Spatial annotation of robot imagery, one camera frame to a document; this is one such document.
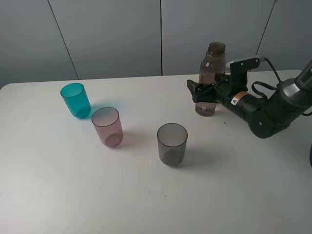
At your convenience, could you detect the pink translucent plastic cup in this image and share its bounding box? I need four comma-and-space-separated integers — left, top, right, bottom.
91, 107, 123, 148

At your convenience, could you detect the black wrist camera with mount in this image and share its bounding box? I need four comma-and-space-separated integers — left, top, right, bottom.
226, 56, 260, 91

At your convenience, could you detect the brown translucent water bottle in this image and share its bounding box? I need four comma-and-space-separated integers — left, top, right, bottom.
195, 42, 226, 117

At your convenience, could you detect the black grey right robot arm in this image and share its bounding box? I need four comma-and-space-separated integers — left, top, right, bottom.
187, 56, 312, 138

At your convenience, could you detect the black camera cable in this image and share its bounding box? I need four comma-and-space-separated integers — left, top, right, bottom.
251, 57, 283, 98

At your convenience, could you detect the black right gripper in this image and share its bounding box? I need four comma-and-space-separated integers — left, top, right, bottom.
187, 74, 264, 122

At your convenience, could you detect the teal translucent plastic cup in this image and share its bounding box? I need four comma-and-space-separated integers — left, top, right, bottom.
60, 83, 91, 118

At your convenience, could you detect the grey translucent plastic cup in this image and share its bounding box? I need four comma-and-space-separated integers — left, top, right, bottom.
156, 123, 188, 166

